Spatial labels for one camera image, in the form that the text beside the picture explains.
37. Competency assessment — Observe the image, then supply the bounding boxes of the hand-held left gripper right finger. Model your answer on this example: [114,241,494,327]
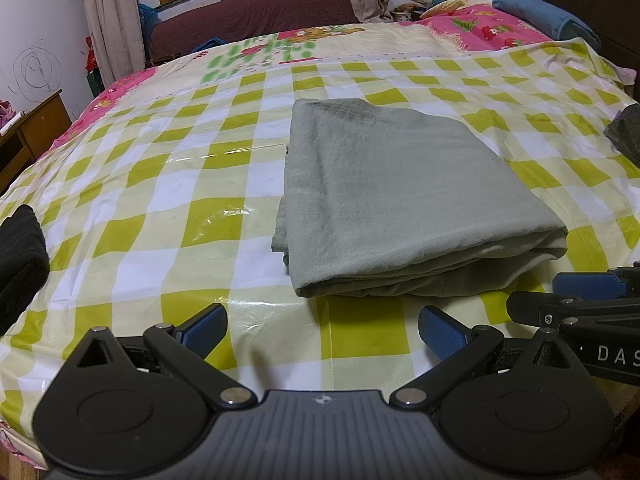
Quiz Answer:
[390,306,576,408]

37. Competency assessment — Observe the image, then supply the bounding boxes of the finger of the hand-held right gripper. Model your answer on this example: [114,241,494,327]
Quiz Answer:
[506,289,640,334]
[553,261,640,306]

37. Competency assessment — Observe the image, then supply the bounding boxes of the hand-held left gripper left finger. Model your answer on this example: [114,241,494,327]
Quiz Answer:
[75,304,256,411]

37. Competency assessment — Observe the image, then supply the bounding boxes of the grey-green pants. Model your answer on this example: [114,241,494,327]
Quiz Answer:
[271,97,569,299]

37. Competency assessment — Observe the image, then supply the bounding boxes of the dark grey folded pants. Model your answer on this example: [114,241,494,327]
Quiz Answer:
[603,106,640,167]

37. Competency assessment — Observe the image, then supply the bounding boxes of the green checked plastic sheet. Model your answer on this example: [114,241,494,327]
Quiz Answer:
[0,40,640,463]

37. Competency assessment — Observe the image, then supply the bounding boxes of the black cloth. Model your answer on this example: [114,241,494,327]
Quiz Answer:
[0,205,51,337]

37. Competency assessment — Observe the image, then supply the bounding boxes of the wooden desk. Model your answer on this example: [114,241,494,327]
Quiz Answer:
[0,88,74,187]

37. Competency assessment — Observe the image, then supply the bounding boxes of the blue folded blanket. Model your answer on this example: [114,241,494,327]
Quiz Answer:
[492,0,602,52]

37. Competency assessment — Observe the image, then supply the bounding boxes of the cartoon printed bed sheet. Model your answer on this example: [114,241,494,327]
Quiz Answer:
[52,22,438,147]

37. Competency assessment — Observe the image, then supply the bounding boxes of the pink printed blanket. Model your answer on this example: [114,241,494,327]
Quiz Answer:
[419,0,557,54]

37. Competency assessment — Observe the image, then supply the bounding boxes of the small blue cloth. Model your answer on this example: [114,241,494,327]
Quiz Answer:
[191,36,227,54]

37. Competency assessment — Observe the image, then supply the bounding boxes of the red hanging ornament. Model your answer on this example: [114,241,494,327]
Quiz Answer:
[84,35,102,75]

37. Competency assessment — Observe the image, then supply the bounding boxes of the blue bag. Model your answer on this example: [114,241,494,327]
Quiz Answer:
[137,2,162,37]

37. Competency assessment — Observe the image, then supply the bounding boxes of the maroon sofa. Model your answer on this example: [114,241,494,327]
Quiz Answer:
[149,0,367,62]

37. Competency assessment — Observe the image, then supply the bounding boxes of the clutter pile by sofa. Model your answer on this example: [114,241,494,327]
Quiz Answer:
[386,0,430,24]

